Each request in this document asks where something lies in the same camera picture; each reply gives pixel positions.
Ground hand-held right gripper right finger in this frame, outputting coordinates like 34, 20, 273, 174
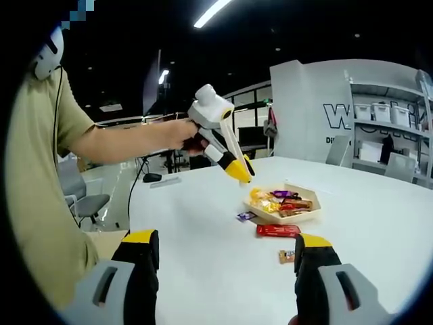
293, 232, 398, 325

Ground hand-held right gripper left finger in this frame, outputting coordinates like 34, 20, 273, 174
60, 228, 160, 325

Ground yellow food packet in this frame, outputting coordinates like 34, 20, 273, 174
252, 199, 282, 214
249, 187, 271, 206

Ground gold blue-label food packet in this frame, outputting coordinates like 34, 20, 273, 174
279, 249, 297, 265

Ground cream hexagonal container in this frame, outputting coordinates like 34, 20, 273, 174
242, 182, 321, 225

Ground long red food bar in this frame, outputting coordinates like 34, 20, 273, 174
256, 223, 301, 238

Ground person's left hand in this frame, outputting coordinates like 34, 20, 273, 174
159, 118, 210, 157

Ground black monitor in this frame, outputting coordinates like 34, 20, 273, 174
237, 125, 267, 147

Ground person's beige trousers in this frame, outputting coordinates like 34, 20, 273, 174
84, 230, 131, 263

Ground hanging grey red bag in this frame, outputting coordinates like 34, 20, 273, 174
263, 106, 279, 139

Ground grey panel on stand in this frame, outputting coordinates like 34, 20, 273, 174
141, 49, 162, 116

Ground table power socket strip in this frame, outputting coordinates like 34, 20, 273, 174
148, 177, 183, 190

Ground grey office chair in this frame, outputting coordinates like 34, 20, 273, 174
59, 162, 112, 225

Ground long ceiling light strip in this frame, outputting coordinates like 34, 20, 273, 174
193, 0, 235, 28

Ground grey metal shelving rack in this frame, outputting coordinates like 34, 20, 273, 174
344, 69, 433, 189

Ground large white storage box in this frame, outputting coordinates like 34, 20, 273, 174
358, 142, 384, 164

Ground white storage bins group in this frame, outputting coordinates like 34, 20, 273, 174
353, 101, 420, 128

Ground white neck-worn headset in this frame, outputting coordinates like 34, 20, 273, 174
33, 26, 65, 81

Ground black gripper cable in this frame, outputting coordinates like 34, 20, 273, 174
127, 156, 150, 236

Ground black headset cable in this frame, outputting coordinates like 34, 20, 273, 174
51, 66, 66, 153

